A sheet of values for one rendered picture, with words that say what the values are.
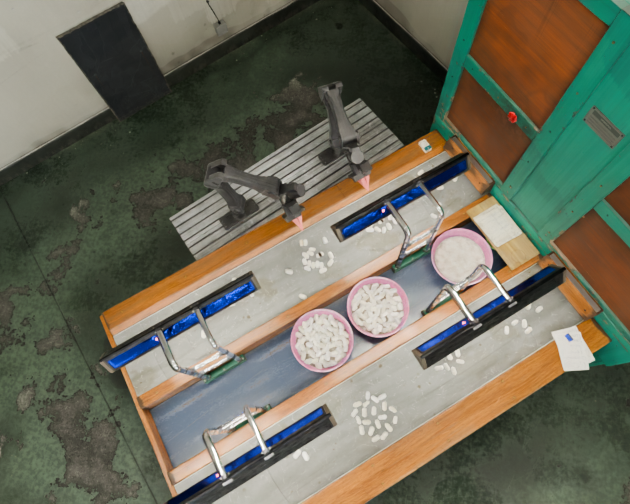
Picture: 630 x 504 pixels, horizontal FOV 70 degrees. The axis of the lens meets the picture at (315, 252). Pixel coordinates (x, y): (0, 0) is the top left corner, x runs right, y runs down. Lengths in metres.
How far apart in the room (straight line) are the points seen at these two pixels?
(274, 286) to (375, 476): 0.87
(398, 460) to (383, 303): 0.62
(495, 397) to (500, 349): 0.20
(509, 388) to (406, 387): 0.40
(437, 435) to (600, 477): 1.25
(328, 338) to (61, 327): 1.85
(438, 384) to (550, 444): 1.06
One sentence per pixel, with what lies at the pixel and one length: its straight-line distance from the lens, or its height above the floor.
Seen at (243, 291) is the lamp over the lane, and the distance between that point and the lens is 1.71.
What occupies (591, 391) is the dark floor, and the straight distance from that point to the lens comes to 3.01.
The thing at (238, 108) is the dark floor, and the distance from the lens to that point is 3.49.
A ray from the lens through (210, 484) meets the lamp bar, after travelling 1.65.
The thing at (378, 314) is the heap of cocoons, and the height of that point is 0.74.
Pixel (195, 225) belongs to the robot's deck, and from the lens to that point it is 2.34.
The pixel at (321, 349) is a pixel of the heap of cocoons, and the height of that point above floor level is 0.72.
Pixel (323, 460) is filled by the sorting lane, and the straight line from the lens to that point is 1.95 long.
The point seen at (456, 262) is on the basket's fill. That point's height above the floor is 0.74.
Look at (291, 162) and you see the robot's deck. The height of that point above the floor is 0.67.
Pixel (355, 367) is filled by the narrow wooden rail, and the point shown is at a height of 0.76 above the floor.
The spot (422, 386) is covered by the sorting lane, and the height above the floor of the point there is 0.74.
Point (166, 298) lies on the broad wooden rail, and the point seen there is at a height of 0.76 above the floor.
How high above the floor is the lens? 2.68
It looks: 70 degrees down
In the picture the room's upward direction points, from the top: 10 degrees counter-clockwise
